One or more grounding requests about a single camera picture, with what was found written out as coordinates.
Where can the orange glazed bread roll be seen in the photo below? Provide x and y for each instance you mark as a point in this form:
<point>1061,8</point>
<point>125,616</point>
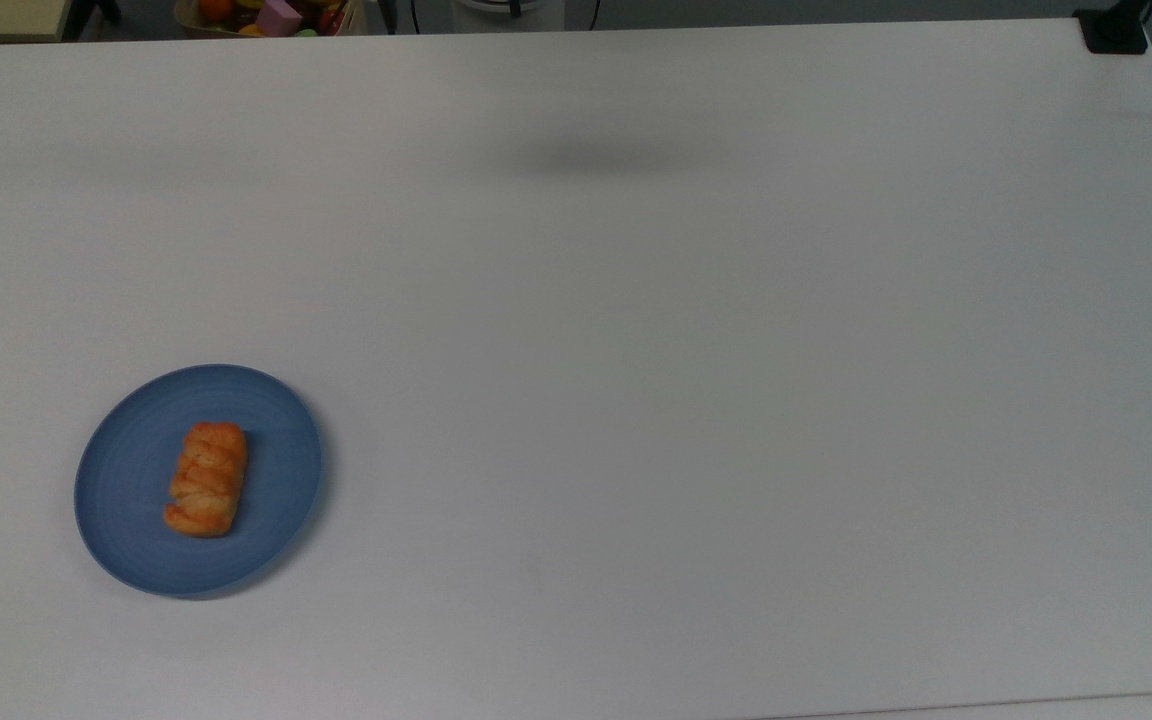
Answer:
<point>206,482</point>

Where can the basket of toy fruit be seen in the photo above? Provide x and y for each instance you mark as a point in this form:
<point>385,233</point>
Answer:
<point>331,18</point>

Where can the pink toy block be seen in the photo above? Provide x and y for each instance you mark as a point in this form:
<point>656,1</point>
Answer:
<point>278,18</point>

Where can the blue round plate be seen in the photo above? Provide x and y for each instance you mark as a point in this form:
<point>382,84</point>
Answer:
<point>136,500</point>

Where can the orange toy fruit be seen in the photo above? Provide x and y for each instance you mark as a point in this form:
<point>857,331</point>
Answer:
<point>215,9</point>

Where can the black table clamp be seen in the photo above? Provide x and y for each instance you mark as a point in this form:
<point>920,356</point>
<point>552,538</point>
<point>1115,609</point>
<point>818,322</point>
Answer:
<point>1114,32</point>

